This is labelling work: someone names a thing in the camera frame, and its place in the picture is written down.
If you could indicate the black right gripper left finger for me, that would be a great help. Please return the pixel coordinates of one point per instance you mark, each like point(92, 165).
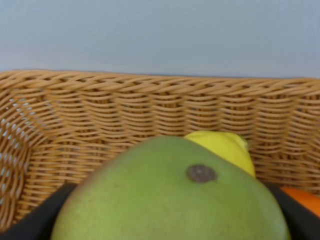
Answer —
point(38, 224)

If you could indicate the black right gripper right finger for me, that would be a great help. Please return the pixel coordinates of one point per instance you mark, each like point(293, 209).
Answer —
point(302, 223)

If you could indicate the orange fruit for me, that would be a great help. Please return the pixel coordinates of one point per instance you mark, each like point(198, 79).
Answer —
point(308, 200)

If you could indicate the yellow lemon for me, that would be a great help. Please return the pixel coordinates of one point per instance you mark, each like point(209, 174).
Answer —
point(229, 146)

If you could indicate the green red pear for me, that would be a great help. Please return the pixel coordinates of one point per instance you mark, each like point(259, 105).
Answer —
point(170, 188)

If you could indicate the orange wicker basket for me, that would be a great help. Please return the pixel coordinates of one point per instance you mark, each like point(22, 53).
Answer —
point(58, 126)

